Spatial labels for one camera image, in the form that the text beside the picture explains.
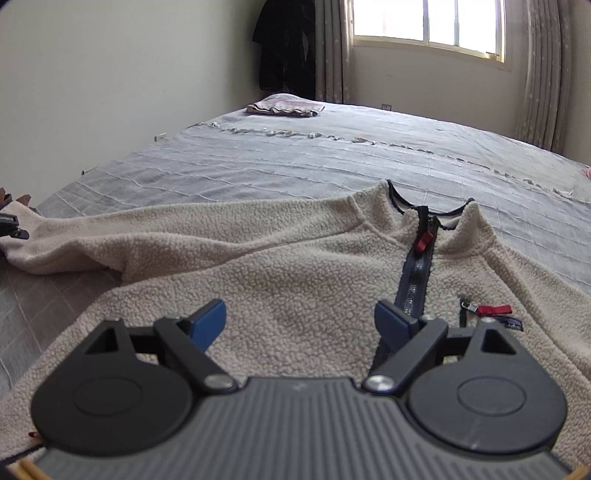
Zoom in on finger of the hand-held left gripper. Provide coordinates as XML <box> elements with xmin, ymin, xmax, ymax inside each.
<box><xmin>0</xmin><ymin>212</ymin><xmax>30</xmax><ymax>241</ymax></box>

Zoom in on dark hanging clothes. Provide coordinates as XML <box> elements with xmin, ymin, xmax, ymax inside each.
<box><xmin>252</xmin><ymin>0</ymin><xmax>317</xmax><ymax>99</ymax></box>

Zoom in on cream fleece blanket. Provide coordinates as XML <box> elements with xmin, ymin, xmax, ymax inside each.
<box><xmin>0</xmin><ymin>179</ymin><xmax>591</xmax><ymax>480</ymax></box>

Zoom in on folded pink grey cloth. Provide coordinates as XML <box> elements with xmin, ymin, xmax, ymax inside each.
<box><xmin>246</xmin><ymin>93</ymin><xmax>326</xmax><ymax>119</ymax></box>

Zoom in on window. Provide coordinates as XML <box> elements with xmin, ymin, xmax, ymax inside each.
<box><xmin>353</xmin><ymin>0</ymin><xmax>514</xmax><ymax>73</ymax></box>

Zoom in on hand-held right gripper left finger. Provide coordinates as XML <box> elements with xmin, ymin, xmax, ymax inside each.
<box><xmin>83</xmin><ymin>299</ymin><xmax>238</xmax><ymax>396</ymax></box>

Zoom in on grey curtain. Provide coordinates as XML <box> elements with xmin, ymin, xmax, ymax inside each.
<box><xmin>314</xmin><ymin>0</ymin><xmax>357</xmax><ymax>105</ymax></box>
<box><xmin>513</xmin><ymin>0</ymin><xmax>578</xmax><ymax>157</ymax></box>

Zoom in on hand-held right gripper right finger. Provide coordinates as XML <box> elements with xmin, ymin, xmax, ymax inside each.
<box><xmin>361</xmin><ymin>299</ymin><xmax>520</xmax><ymax>397</ymax></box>

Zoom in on grey bed blanket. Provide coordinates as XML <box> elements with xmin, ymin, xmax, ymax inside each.
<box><xmin>0</xmin><ymin>100</ymin><xmax>591</xmax><ymax>398</ymax></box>

